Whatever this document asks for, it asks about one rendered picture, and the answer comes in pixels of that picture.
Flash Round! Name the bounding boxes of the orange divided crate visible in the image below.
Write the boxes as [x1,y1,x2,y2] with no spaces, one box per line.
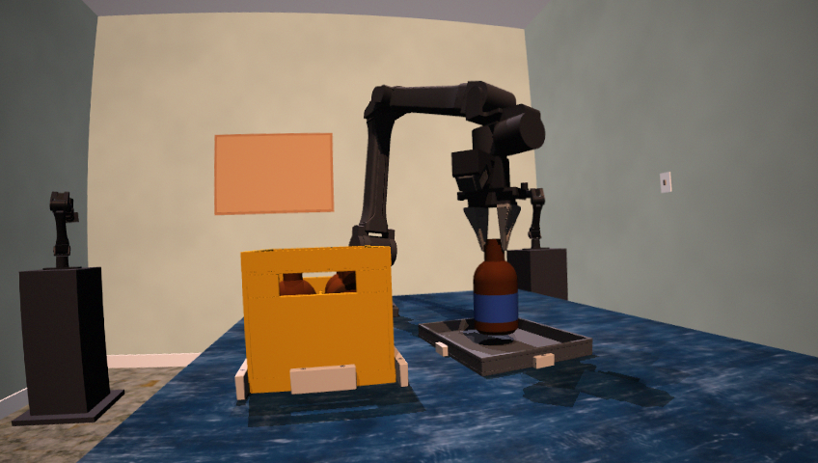
[240,246,395,394]

